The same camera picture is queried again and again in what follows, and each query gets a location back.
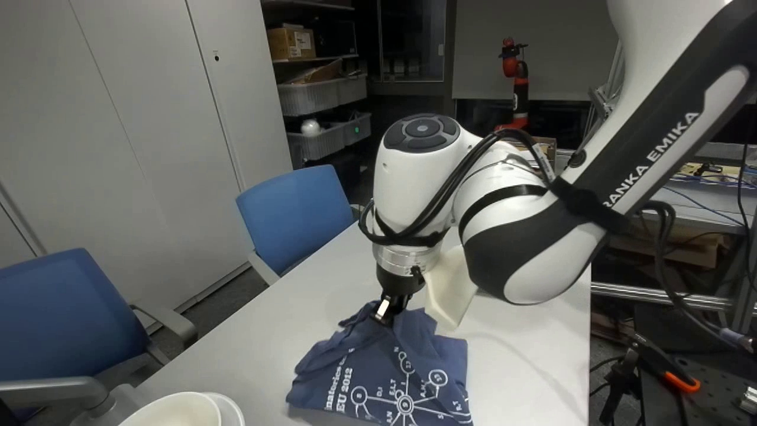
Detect white bowl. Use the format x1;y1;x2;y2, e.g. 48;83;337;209
119;390;246;426

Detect blue office chair near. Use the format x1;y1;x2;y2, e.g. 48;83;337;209
0;249;199;426

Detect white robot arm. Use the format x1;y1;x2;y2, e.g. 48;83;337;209
360;0;757;322

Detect grey storage shelf bins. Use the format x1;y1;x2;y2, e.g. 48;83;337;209
262;0;372;167

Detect blue T-shirt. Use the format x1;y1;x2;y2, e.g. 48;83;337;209
286;300;473;426

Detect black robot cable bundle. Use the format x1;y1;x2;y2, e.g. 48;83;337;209
357;127;571;249

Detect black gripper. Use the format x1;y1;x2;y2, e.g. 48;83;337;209
375;265;425;322

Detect blue office chair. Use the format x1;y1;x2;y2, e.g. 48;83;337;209
0;249;199;426
236;164;363;283

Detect orange black clamp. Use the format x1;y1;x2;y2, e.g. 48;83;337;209
598;333;703;426

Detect blue office chair far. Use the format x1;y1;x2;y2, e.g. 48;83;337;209
236;164;363;283

